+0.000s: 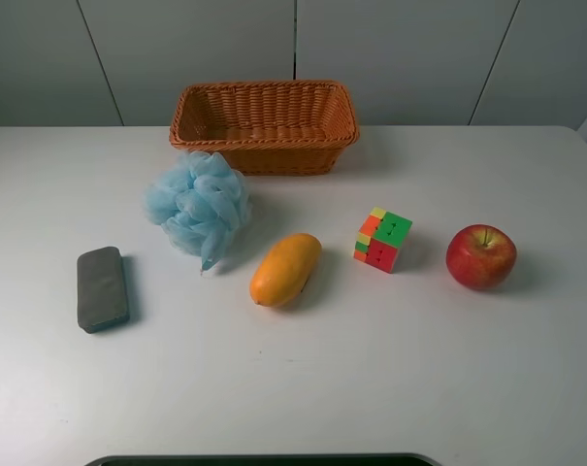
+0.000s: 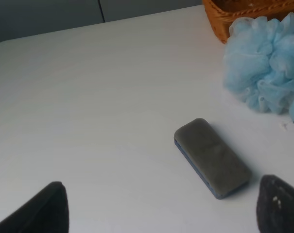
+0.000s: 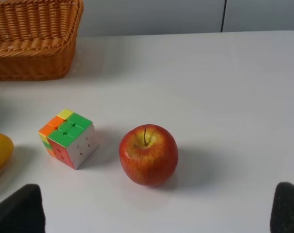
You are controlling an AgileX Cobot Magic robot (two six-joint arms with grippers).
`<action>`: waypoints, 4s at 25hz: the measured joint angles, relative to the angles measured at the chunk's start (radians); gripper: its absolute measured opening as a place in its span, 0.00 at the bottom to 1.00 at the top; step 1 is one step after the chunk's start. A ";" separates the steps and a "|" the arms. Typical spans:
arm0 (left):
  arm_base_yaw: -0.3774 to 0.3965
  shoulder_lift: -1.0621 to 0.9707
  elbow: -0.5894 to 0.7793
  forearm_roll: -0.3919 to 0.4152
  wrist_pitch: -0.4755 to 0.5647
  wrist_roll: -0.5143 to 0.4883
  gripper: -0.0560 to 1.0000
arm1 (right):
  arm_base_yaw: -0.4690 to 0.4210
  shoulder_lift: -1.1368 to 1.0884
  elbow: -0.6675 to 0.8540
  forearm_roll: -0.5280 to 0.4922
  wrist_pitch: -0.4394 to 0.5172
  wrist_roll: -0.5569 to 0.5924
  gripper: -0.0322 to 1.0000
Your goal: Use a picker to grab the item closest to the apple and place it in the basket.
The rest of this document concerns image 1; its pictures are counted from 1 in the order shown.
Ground red apple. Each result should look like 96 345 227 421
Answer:
445 224 517 290

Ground grey blackboard eraser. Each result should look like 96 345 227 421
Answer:
77 247 130 334

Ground colourful puzzle cube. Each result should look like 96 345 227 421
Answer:
353 207 412 274

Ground orange wicker basket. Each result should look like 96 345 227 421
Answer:
169 80 360 176

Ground yellow mango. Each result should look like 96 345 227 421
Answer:
249 233 322 308

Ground blue mesh bath loofah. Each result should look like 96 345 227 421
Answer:
144 151 251 271

